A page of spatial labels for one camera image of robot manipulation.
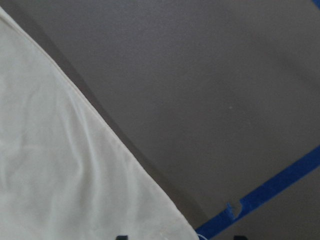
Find cream printed long-sleeve shirt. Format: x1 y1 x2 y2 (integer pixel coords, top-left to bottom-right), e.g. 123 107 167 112
0 10 198 240

